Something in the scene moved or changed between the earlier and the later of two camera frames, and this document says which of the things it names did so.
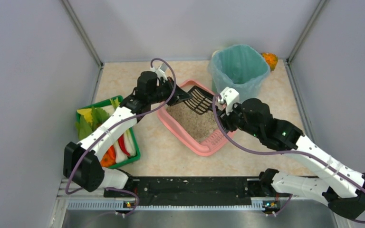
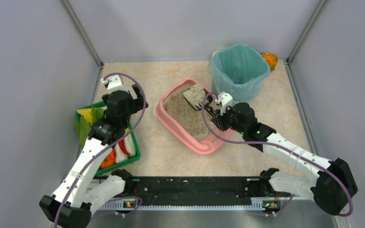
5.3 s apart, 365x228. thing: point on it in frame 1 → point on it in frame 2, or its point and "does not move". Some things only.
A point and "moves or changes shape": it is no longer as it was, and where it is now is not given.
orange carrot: [109, 158] does not move
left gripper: [172, 93] → [135, 102]
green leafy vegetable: [90, 118] does not move
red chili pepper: [121, 143] does not move
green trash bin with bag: [240, 67] does not move
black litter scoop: [201, 100] moves or changes shape
